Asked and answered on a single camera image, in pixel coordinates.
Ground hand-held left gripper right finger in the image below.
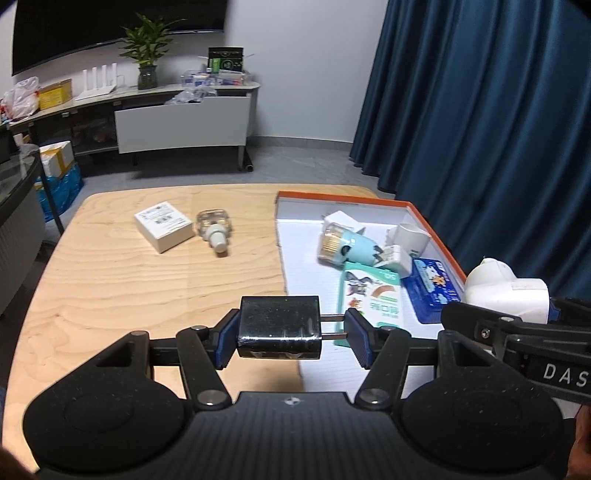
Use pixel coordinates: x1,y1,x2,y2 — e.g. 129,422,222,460
343,307,495,411

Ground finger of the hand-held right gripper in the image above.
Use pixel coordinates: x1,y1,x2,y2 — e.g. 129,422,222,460
547,296,591,327
440,301,514,354

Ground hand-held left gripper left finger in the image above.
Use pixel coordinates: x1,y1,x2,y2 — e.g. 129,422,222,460
95,308,242,411

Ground cartoon adhesive bandage box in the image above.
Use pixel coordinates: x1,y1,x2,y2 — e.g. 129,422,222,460
338,264,406,346

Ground white plug-in heater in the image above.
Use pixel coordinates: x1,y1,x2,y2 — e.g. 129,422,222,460
464,257,551,325

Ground blue cartoon box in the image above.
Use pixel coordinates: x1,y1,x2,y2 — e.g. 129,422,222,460
405,257,465,325

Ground black charger adapter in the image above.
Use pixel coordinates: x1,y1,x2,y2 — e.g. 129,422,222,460
236,295,348,361

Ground white charger adapter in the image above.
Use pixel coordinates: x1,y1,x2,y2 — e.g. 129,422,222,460
373,244,414,280

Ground orange-rimmed white box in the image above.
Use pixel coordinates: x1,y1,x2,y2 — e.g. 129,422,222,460
274,190,468,344

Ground person's right hand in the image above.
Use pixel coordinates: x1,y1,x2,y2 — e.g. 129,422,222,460
564,405,591,480

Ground light blue toothpick holder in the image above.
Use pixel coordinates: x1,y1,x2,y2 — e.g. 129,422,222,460
316,222,385,268

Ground white plug-in device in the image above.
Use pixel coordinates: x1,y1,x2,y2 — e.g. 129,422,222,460
385,222,433,260

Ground clear glass refill bottle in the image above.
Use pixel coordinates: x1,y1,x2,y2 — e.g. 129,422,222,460
196,209,234,258

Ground small white angled device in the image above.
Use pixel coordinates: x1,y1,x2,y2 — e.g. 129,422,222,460
322,210,366,235

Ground white rectangular carton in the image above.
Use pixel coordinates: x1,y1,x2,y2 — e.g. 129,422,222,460
134,200,195,255

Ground blue curtain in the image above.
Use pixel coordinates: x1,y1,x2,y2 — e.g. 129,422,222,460
348,0,591,319

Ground blue and white cartons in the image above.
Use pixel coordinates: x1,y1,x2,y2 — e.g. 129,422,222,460
34,140,86,223

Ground round black coffee table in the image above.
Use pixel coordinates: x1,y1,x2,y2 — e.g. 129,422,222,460
0,124,66,320

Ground clutter of clear bags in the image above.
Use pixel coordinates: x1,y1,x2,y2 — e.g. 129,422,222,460
163,87,219,106

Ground white television console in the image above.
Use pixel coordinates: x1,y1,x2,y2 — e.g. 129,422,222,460
8,79,261,172

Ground pile of small packets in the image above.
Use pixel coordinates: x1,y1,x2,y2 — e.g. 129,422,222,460
179,69,253,89

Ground black and green box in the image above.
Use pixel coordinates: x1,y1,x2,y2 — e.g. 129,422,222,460
207,46,245,75

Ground white router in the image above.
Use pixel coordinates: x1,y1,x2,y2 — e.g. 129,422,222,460
75,64,124,102

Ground potted plant in glass vase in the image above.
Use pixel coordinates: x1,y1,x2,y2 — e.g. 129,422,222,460
119,14,186,91

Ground yellow box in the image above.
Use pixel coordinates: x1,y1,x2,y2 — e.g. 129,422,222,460
38,78,74,111

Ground white plastic bag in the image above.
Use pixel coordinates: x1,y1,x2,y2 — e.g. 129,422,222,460
2,76,40,119

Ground black wall television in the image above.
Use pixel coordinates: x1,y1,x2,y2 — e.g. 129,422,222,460
11,0,230,77

